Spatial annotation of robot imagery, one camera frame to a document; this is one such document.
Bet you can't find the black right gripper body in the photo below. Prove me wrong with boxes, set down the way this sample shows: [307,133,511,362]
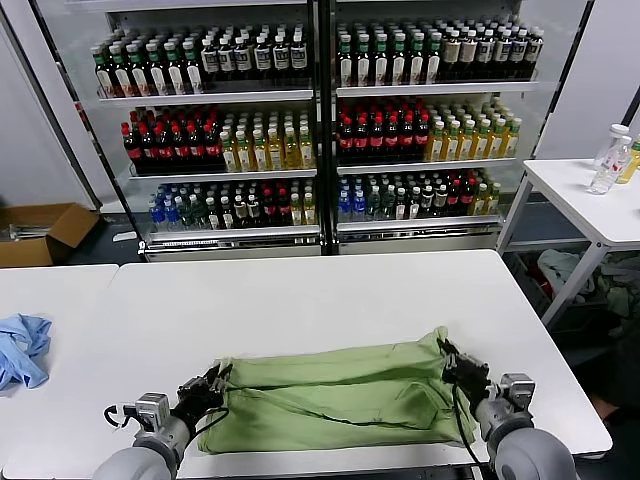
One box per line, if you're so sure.
[441,352,492,400]

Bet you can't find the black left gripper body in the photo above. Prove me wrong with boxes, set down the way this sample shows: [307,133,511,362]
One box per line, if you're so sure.
[175,373,225,417]

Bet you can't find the light green t-shirt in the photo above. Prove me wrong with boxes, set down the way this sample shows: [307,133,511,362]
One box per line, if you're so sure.
[194,325,479,455]

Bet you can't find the black mesh basket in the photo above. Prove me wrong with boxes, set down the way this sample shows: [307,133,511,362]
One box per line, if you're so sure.
[504,252,551,321]

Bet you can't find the white display cooler cabinet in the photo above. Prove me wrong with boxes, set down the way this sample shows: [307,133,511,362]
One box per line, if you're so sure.
[102,0,326,264]
[324,0,546,257]

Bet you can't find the white cooler shelf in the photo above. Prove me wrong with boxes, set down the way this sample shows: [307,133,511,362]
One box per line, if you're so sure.
[128,168,318,183]
[337,157,519,176]
[144,224,321,241]
[335,81,544,99]
[337,214,504,234]
[97,88,315,105]

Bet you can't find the white grey garment pile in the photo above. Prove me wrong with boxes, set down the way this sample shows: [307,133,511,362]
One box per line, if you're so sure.
[537,248,597,306]

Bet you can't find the small red cap cola bottle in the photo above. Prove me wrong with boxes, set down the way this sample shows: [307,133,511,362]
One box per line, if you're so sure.
[276,188,293,228]
[446,179,463,219]
[460,178,476,218]
[261,189,279,229]

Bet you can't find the person leg dark trousers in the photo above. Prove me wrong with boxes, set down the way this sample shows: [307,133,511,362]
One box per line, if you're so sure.
[594,369,640,451]

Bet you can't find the grey green garment pile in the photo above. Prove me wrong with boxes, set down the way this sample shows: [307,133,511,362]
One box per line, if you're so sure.
[597,254,640,344]

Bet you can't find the crumpled light blue garment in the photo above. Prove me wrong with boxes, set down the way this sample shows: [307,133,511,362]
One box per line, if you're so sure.
[0,313,53,391]

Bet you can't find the white side table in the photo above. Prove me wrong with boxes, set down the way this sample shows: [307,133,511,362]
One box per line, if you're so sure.
[496,158,640,329]

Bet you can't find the yellow tea bottle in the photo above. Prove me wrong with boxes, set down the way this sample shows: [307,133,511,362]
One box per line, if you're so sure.
[267,128,285,172]
[251,129,270,172]
[474,119,492,161]
[427,121,446,162]
[443,120,462,162]
[235,130,254,173]
[504,117,522,160]
[459,119,477,161]
[283,127,301,171]
[298,126,316,170]
[220,131,238,173]
[489,118,507,160]

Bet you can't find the open brown cardboard box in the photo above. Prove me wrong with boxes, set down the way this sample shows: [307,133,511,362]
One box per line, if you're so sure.
[0,202,101,269]

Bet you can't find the clear plastic packed items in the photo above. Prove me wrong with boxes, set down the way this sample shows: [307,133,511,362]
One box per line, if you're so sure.
[7,223,54,242]

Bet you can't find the clear bottle red label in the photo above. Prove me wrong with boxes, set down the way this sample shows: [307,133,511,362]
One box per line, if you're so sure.
[588,135,632,196]

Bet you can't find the clear bottle white cap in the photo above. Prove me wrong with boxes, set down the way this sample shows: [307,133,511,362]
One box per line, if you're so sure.
[593,124,632,169]

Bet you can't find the green cap white label bottle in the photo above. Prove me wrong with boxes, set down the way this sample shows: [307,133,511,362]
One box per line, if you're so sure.
[182,39,204,95]
[389,33,409,86]
[127,43,149,97]
[111,44,132,98]
[353,33,373,87]
[146,42,167,97]
[94,47,114,98]
[407,32,427,85]
[371,33,391,86]
[336,33,355,87]
[164,41,186,96]
[425,32,444,84]

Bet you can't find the dark bottle beige label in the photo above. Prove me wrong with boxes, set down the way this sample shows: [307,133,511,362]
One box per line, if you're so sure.
[442,29,462,82]
[460,29,479,81]

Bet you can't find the black framed glass door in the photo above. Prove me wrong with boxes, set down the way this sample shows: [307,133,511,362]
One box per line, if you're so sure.
[0,0,146,251]
[497,0,599,251]

